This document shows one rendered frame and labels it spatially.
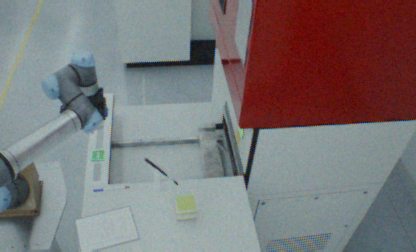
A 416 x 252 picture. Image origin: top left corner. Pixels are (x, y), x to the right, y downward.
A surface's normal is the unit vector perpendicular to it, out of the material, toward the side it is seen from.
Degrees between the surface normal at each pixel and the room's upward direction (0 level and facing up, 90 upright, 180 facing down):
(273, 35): 90
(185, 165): 0
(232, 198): 0
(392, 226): 0
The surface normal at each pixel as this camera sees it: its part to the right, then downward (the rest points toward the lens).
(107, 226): 0.06, -0.72
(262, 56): 0.13, 0.69
